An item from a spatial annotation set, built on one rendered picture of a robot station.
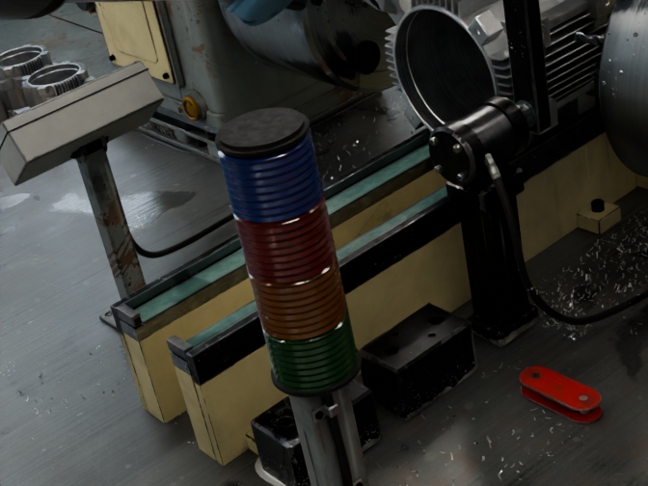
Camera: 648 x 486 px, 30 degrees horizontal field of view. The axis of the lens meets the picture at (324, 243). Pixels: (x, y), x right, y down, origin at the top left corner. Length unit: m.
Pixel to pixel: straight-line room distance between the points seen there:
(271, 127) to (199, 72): 0.91
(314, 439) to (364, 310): 0.35
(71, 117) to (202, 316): 0.25
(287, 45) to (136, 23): 0.31
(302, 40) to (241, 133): 0.70
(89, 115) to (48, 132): 0.05
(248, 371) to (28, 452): 0.26
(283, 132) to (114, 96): 0.57
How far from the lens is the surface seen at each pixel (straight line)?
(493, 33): 1.22
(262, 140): 0.74
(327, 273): 0.78
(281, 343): 0.81
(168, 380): 1.21
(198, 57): 1.65
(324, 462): 0.88
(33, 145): 1.25
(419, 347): 1.14
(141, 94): 1.30
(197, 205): 1.61
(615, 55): 1.12
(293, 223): 0.75
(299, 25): 1.44
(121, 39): 1.79
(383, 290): 1.21
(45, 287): 1.53
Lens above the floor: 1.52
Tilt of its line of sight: 30 degrees down
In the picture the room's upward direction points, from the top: 12 degrees counter-clockwise
